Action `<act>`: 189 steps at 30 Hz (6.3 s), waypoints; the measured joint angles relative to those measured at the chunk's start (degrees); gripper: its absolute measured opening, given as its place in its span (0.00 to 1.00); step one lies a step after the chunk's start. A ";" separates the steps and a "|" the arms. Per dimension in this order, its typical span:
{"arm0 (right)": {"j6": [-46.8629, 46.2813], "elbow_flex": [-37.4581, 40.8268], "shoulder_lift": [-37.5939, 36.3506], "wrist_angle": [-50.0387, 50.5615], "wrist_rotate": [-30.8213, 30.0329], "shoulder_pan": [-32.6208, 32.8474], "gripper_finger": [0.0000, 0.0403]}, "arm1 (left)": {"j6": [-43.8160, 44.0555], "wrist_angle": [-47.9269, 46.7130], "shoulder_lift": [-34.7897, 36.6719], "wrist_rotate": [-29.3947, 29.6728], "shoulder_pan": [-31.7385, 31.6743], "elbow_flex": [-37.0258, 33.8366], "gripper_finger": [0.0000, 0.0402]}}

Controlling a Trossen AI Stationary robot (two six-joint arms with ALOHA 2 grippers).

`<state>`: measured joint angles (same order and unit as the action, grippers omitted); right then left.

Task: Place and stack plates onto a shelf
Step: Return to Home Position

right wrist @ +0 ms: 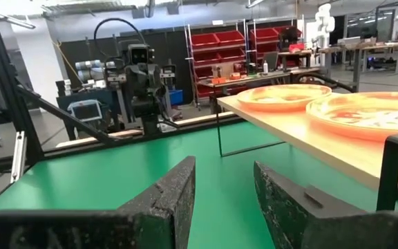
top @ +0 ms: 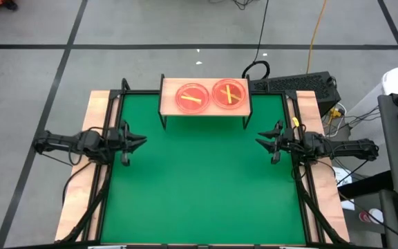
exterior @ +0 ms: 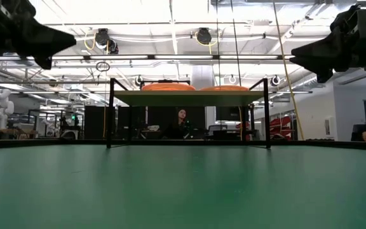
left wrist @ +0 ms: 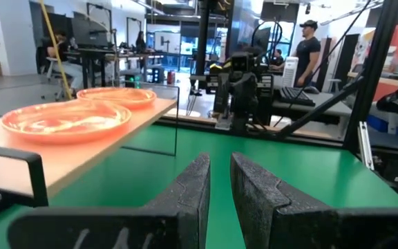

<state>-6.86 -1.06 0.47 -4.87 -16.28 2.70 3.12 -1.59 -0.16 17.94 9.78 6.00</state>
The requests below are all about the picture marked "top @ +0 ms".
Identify black perforated computer case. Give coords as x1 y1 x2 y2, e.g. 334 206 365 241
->
249 71 342 117

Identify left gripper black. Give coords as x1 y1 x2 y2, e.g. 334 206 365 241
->
108 120 149 167

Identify black cable with loop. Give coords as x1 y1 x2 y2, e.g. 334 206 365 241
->
240 0 272 80

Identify black floor cable tangle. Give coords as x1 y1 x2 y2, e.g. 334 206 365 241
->
231 0 255 10

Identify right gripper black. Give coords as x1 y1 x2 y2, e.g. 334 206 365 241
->
255 120 307 165

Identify green table mat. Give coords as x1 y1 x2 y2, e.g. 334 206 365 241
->
99 92 307 246

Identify white paper sheet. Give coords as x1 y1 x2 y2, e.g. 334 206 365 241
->
332 166 355 211

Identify yellow power plug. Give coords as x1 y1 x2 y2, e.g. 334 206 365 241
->
328 107 345 119

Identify wooden shelf with black frame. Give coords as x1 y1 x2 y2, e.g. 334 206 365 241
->
158 73 254 131

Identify red translucent plastic plate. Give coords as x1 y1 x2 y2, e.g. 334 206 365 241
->
211 78 247 110

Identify yellow cable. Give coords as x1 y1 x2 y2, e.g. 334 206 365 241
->
305 0 329 74

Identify black cart base bar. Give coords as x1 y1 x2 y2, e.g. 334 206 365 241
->
337 171 393 200

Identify black table frame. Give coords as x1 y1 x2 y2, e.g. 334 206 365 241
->
55 77 350 249

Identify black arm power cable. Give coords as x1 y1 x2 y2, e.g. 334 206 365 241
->
61 160 95 207

